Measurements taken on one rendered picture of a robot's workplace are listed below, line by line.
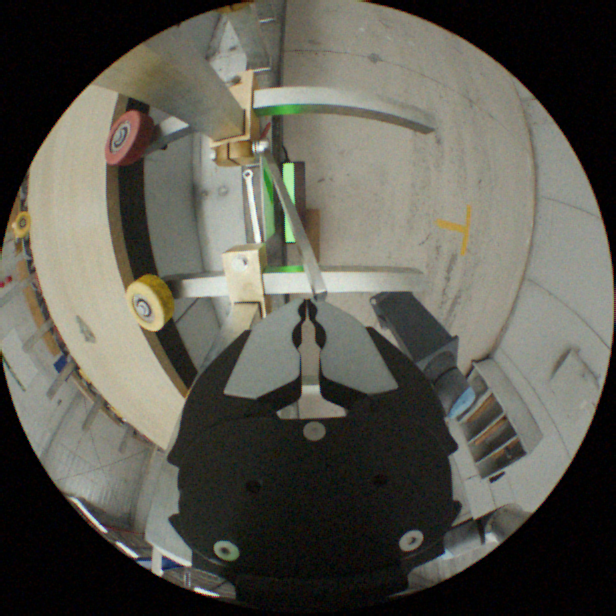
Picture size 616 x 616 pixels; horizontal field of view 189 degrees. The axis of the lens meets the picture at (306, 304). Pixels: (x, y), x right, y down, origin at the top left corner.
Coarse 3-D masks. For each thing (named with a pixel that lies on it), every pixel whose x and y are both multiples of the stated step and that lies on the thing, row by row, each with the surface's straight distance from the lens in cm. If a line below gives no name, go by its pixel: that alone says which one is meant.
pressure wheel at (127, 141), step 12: (120, 120) 34; (132, 120) 31; (144, 120) 31; (120, 132) 32; (132, 132) 30; (144, 132) 30; (108, 144) 35; (120, 144) 32; (132, 144) 30; (144, 144) 31; (108, 156) 33; (120, 156) 31; (132, 156) 31
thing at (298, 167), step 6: (294, 168) 39; (300, 168) 39; (294, 174) 38; (300, 174) 38; (294, 180) 38; (300, 180) 38; (300, 186) 38; (300, 192) 38; (300, 198) 38; (300, 204) 38; (300, 210) 38; (300, 216) 38
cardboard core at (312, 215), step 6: (306, 210) 101; (312, 210) 100; (318, 210) 102; (306, 216) 102; (312, 216) 100; (318, 216) 102; (306, 222) 102; (312, 222) 100; (318, 222) 102; (306, 228) 102; (312, 228) 101; (318, 228) 103; (306, 234) 103; (312, 234) 101; (318, 234) 103; (312, 240) 102; (318, 240) 103; (312, 246) 102; (318, 246) 104; (318, 252) 105; (318, 258) 106
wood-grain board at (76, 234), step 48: (96, 96) 52; (48, 144) 80; (96, 144) 40; (48, 192) 66; (96, 192) 36; (48, 240) 67; (96, 240) 37; (48, 288) 84; (96, 288) 42; (96, 336) 55; (144, 336) 36; (96, 384) 103; (144, 384) 53; (144, 432) 128
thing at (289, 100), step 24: (264, 96) 27; (288, 96) 27; (312, 96) 27; (336, 96) 27; (360, 96) 28; (384, 96) 30; (168, 120) 33; (384, 120) 30; (408, 120) 29; (432, 120) 32
